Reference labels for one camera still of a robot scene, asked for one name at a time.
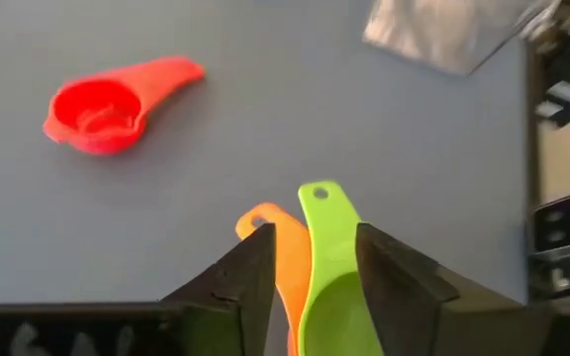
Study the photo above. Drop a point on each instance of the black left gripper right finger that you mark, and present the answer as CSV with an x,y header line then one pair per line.
x,y
423,316

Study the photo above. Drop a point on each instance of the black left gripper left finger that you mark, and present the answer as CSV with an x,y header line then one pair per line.
x,y
206,326

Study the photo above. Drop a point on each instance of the orange measuring cup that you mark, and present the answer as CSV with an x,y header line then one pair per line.
x,y
292,257

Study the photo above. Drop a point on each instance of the green measuring cup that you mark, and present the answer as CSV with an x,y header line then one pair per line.
x,y
329,237

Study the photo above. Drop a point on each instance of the red measuring cup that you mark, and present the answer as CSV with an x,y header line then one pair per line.
x,y
161,79

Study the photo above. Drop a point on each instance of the clear plastic basket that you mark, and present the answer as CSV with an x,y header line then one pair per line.
x,y
438,34

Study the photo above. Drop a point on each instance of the black table-level camera box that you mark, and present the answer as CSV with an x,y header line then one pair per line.
x,y
562,227

